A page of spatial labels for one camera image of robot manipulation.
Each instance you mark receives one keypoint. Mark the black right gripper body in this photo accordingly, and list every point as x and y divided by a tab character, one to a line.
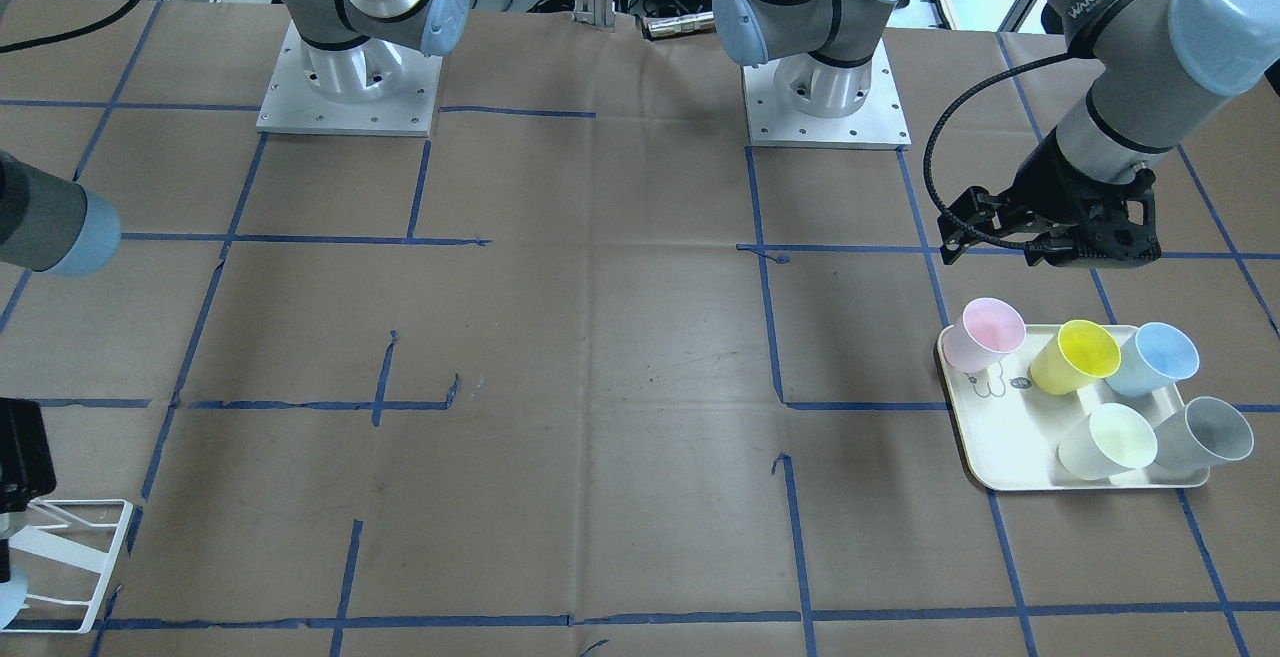
22	457

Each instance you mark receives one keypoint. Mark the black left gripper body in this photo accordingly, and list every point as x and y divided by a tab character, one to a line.
1042	180

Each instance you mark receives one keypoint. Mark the light blue plastic cup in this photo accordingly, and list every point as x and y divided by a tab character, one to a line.
13	594

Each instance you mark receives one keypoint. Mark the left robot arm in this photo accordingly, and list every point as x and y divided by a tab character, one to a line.
1168	66

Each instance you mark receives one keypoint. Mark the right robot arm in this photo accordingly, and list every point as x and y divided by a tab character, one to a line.
57	226

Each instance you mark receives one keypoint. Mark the yellow plastic cup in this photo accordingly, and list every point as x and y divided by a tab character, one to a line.
1078	354

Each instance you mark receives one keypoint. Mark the pink plastic cup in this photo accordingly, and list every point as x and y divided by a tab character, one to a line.
988	330

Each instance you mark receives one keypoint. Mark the blue plastic cup on tray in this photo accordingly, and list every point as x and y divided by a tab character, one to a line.
1156	356

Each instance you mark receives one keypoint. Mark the pale green plastic cup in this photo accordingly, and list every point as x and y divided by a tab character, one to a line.
1113	439

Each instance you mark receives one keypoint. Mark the grey plastic cup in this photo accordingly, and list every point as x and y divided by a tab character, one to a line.
1205	432

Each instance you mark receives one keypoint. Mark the cream plastic tray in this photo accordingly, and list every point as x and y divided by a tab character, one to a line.
1010	430

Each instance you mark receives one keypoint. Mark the white wire cup rack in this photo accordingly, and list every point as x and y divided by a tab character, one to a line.
67	549

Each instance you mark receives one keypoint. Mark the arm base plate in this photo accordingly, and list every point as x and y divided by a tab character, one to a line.
797	102
373	89

